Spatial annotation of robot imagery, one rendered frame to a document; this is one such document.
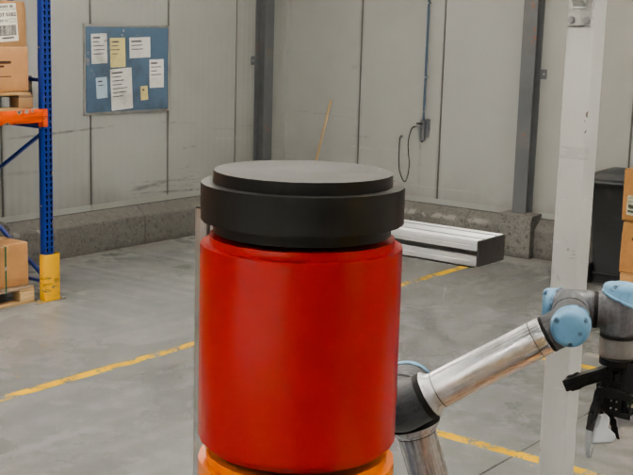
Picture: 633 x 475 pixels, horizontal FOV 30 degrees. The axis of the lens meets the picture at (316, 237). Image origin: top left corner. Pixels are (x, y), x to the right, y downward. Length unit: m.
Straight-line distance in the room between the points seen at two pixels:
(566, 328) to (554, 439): 3.08
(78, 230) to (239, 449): 11.71
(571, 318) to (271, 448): 2.01
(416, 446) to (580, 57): 2.81
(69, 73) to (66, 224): 1.49
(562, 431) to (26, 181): 7.42
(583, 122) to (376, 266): 4.78
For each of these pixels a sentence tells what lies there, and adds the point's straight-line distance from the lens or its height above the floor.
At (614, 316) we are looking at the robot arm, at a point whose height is 1.81.
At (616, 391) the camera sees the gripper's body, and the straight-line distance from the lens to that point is 2.48.
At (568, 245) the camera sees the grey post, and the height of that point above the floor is 1.47.
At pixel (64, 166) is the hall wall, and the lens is 11.96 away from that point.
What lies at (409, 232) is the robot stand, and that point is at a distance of 2.03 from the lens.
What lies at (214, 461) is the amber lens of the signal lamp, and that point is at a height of 2.27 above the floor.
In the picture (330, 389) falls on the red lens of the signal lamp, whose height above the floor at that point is 2.29.
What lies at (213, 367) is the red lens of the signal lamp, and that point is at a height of 2.29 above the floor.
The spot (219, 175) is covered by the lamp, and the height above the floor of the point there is 2.34.
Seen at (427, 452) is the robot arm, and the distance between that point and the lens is 2.54.
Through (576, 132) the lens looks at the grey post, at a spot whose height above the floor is 1.95.
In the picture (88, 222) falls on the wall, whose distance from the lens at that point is 12.07.
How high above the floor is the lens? 2.38
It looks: 10 degrees down
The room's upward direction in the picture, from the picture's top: 2 degrees clockwise
